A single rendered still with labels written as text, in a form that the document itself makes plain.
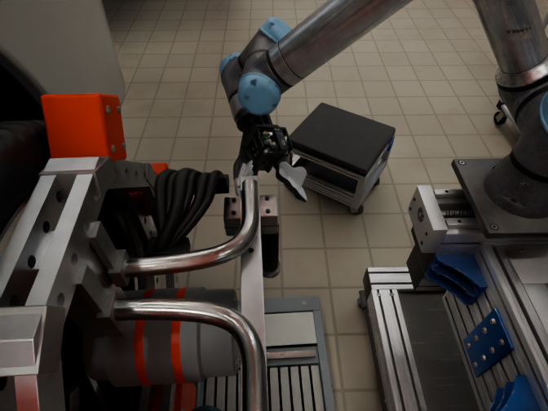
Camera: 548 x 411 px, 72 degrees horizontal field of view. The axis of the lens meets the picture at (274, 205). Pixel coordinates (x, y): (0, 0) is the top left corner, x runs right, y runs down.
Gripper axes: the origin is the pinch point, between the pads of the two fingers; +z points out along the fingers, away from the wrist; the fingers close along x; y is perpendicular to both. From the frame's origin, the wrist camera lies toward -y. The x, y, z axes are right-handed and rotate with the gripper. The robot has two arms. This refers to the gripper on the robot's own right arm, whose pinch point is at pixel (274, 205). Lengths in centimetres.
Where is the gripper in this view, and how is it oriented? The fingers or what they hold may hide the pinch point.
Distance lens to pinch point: 73.9
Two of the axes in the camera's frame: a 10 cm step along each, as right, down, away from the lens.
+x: 8.4, -0.3, 5.4
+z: 2.8, 8.8, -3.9
